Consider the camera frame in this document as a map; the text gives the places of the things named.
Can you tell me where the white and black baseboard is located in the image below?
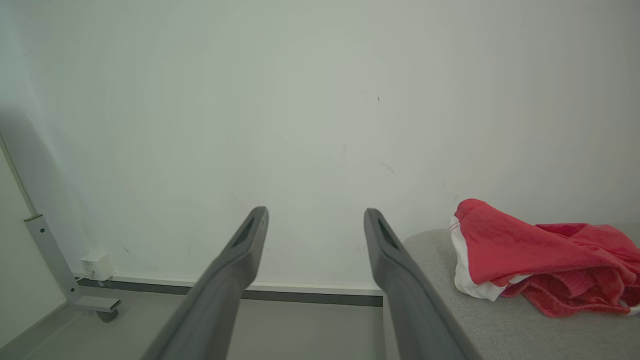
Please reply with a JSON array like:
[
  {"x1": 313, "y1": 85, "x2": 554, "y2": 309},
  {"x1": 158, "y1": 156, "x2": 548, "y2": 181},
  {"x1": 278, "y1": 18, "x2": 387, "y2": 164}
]
[{"x1": 75, "y1": 272, "x2": 385, "y2": 307}]

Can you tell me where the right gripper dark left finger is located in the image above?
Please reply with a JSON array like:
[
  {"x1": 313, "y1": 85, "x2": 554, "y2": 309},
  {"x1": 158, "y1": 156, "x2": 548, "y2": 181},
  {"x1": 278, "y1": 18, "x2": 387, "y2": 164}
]
[{"x1": 141, "y1": 206, "x2": 270, "y2": 360}]

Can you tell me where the grey metal furniture foot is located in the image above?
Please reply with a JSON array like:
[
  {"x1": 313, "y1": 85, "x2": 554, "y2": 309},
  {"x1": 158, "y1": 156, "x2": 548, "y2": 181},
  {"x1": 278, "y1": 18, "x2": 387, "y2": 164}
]
[{"x1": 0, "y1": 132, "x2": 122, "y2": 313}]

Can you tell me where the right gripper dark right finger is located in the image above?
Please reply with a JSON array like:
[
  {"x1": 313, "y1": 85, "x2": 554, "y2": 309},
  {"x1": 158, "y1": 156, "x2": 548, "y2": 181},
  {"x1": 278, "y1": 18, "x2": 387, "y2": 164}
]
[{"x1": 363, "y1": 208, "x2": 481, "y2": 360}]

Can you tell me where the white wall power box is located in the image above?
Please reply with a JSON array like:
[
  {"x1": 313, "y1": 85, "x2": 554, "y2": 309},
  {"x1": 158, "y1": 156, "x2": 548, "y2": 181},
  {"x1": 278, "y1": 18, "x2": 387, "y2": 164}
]
[{"x1": 80, "y1": 252, "x2": 116, "y2": 282}]

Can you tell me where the red and white garment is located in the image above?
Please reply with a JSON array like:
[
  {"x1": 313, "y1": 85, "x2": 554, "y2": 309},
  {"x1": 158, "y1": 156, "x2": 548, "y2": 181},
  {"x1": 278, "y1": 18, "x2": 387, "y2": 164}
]
[{"x1": 449, "y1": 198, "x2": 640, "y2": 319}]

